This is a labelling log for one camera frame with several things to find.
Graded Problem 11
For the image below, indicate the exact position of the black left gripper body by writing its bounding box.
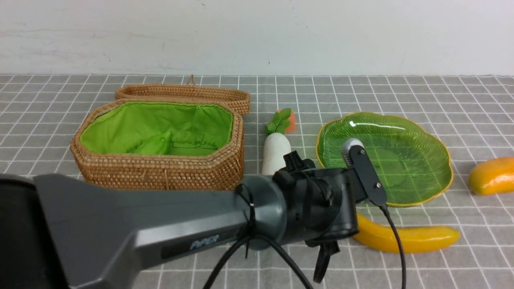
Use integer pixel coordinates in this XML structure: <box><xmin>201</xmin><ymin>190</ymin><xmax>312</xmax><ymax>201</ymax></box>
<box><xmin>273</xmin><ymin>151</ymin><xmax>359</xmax><ymax>283</ymax></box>

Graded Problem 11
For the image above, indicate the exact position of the yellow banana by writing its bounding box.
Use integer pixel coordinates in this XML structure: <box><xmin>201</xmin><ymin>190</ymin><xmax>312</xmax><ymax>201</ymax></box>
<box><xmin>353</xmin><ymin>214</ymin><xmax>461</xmax><ymax>254</ymax></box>

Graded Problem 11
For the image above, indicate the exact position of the white radish with leaves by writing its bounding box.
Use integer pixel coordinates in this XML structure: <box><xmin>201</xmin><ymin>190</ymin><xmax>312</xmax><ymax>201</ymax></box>
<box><xmin>261</xmin><ymin>108</ymin><xmax>294</xmax><ymax>175</ymax></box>

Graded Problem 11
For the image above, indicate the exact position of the orange yellow mango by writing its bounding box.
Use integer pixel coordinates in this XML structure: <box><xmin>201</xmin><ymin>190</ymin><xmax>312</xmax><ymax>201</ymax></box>
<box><xmin>469</xmin><ymin>156</ymin><xmax>514</xmax><ymax>195</ymax></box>

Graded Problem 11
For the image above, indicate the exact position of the green bumpy gourd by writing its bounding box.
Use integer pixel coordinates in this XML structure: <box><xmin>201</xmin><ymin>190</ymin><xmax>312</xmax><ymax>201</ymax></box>
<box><xmin>128</xmin><ymin>132</ymin><xmax>172</xmax><ymax>155</ymax></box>

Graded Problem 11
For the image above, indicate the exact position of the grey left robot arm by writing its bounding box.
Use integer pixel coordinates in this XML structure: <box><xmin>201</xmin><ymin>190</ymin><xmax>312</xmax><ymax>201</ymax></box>
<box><xmin>1</xmin><ymin>148</ymin><xmax>369</xmax><ymax>289</ymax></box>

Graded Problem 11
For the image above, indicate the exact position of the orange foam cube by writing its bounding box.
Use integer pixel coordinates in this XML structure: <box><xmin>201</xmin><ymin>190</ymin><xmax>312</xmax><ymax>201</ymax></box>
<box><xmin>277</xmin><ymin>108</ymin><xmax>297</xmax><ymax>134</ymax></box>

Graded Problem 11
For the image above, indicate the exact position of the green leaf-shaped glass plate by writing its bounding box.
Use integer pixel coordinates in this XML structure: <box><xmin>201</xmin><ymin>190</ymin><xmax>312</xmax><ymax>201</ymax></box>
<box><xmin>316</xmin><ymin>112</ymin><xmax>454</xmax><ymax>208</ymax></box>

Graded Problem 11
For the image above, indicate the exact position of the woven wicker basket lid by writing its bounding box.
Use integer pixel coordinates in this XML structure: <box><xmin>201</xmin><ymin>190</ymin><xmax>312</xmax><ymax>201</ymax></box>
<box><xmin>114</xmin><ymin>75</ymin><xmax>251</xmax><ymax>115</ymax></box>

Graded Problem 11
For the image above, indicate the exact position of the woven wicker basket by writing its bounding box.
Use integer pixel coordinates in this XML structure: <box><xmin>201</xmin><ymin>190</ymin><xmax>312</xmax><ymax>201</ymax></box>
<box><xmin>70</xmin><ymin>98</ymin><xmax>244</xmax><ymax>190</ymax></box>

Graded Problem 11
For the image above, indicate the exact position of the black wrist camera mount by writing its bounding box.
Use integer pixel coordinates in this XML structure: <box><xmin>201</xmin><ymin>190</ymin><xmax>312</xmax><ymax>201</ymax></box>
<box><xmin>341</xmin><ymin>138</ymin><xmax>387</xmax><ymax>209</ymax></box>

